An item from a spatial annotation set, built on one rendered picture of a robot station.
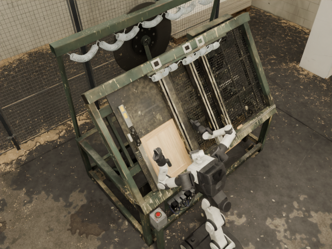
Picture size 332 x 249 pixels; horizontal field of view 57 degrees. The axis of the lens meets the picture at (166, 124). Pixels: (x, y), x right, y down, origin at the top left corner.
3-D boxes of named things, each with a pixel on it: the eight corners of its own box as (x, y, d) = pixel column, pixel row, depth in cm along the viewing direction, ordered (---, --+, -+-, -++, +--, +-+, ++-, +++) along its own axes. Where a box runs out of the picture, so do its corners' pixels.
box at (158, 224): (158, 231, 294) (157, 223, 281) (150, 223, 301) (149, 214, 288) (167, 224, 300) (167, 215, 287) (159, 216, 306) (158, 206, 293)
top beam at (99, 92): (85, 104, 270) (89, 104, 261) (80, 94, 267) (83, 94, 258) (244, 21, 369) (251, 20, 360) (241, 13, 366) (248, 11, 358)
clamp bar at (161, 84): (189, 164, 333) (204, 168, 313) (145, 63, 299) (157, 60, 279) (196, 159, 338) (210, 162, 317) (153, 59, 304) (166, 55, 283)
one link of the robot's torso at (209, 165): (235, 186, 284) (228, 154, 268) (210, 207, 268) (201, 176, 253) (212, 175, 307) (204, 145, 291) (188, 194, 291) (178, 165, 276)
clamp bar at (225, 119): (226, 137, 360) (241, 138, 340) (189, 41, 326) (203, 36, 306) (231, 133, 365) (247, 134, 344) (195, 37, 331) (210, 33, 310)
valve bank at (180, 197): (173, 220, 321) (173, 209, 304) (164, 211, 329) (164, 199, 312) (206, 192, 344) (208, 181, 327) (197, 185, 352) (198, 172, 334)
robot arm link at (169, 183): (170, 182, 298) (185, 179, 281) (163, 192, 290) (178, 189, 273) (162, 174, 295) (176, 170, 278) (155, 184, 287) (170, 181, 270)
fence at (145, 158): (157, 189, 312) (159, 190, 309) (116, 106, 285) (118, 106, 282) (161, 186, 315) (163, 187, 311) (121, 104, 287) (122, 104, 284)
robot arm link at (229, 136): (235, 124, 293) (224, 142, 285) (241, 133, 300) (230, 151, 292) (226, 123, 302) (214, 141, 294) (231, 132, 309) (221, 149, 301)
